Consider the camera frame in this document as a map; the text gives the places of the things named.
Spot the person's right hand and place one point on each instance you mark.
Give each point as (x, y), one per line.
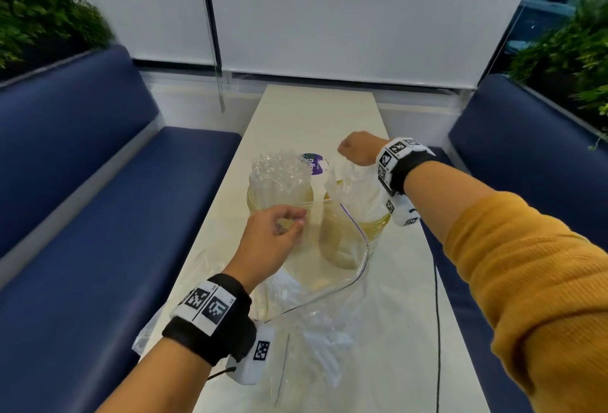
(363, 149)

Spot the person's left hand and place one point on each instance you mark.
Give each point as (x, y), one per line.
(261, 246)

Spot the bundle of clear straws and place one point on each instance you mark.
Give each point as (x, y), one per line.
(280, 175)
(361, 194)

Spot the yellow plastic jar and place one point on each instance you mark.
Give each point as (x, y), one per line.
(256, 201)
(337, 241)

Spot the clear zip bag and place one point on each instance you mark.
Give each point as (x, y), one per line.
(157, 332)
(323, 332)

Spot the person's right forearm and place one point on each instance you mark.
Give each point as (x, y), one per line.
(442, 199)

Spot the person's left forearm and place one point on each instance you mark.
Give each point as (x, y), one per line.
(157, 379)

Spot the black marker wristband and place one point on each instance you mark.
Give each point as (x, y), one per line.
(214, 322)
(404, 161)

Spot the purple round sticker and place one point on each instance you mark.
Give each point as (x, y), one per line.
(316, 163)

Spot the wide white roller blind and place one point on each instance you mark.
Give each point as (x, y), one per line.
(370, 13)

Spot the navy blue bench sofa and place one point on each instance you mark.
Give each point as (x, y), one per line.
(532, 156)
(95, 213)

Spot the clear blind wand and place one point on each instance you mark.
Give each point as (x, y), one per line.
(214, 32)

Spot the green artificial plant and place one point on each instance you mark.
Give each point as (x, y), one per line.
(570, 61)
(43, 18)

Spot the mustard yellow sweater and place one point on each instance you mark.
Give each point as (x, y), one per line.
(537, 294)

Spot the narrow white roller blind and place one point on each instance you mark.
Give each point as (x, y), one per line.
(133, 4)

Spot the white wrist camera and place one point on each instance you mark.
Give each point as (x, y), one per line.
(404, 213)
(254, 355)

